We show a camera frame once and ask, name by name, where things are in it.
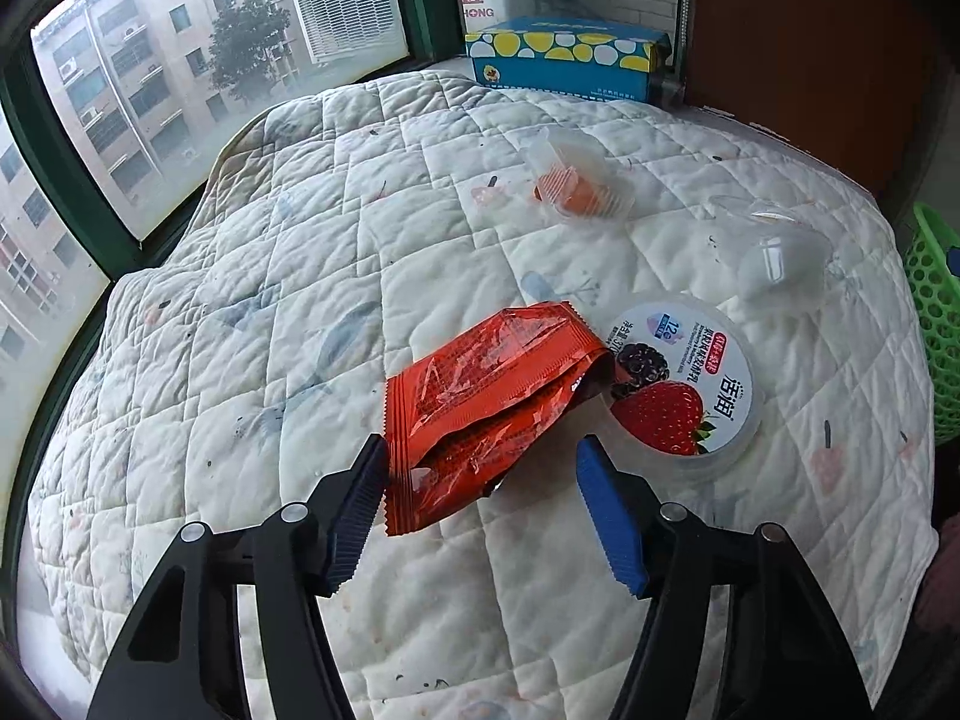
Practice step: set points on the blue dotted tissue box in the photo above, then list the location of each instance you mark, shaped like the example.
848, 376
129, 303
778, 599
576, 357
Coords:
562, 60

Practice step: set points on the white quilted blanket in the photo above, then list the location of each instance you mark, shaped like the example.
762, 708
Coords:
300, 240

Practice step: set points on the strawberry yogurt cup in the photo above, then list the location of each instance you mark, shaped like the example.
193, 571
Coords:
675, 397

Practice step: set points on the clear plastic cup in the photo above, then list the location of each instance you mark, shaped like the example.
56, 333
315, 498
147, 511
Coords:
772, 255

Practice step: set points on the green mesh wastebasket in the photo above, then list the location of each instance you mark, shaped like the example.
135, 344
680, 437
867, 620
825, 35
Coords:
934, 300

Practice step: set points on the clear jelly cup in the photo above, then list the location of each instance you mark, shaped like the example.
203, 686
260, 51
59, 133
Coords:
577, 187

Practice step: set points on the brown wooden cabinet panel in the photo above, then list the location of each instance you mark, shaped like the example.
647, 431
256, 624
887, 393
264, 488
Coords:
810, 52

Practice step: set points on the green window frame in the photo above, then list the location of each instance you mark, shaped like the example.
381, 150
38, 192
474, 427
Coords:
67, 157

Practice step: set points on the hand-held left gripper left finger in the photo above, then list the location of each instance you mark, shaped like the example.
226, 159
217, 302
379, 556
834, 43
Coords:
360, 510

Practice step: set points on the red foil wrapper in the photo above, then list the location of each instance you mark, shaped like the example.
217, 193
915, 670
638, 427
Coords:
480, 390

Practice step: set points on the green tree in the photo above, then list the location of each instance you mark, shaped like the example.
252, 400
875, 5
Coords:
247, 45

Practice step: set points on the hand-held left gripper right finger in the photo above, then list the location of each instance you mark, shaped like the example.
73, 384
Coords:
609, 521

